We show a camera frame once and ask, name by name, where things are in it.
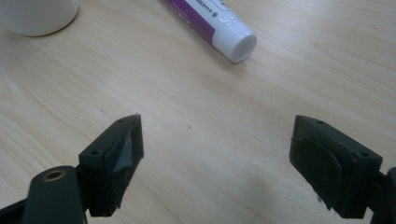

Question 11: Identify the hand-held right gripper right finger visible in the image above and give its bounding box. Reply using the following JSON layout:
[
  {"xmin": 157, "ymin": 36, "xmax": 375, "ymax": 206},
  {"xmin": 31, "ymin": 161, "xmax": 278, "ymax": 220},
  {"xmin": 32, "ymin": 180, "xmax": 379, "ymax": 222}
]
[{"xmin": 289, "ymin": 115, "xmax": 384, "ymax": 219}]

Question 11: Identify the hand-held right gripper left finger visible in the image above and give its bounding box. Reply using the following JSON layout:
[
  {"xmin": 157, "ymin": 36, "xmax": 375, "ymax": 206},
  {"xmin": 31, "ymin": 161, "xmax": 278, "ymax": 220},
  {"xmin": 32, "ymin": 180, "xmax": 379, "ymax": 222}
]
[{"xmin": 78, "ymin": 114, "xmax": 145, "ymax": 217}]

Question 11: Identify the purple and white toothpaste tube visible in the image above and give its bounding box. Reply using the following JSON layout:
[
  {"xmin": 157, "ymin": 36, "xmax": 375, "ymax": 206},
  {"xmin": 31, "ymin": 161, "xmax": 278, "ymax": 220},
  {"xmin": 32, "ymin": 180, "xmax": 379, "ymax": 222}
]
[{"xmin": 164, "ymin": 0, "xmax": 258, "ymax": 64}]

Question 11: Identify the white cup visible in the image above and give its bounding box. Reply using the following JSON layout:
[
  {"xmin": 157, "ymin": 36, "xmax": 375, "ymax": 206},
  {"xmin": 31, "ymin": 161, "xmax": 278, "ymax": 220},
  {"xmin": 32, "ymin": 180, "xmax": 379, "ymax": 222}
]
[{"xmin": 0, "ymin": 0, "xmax": 79, "ymax": 37}]

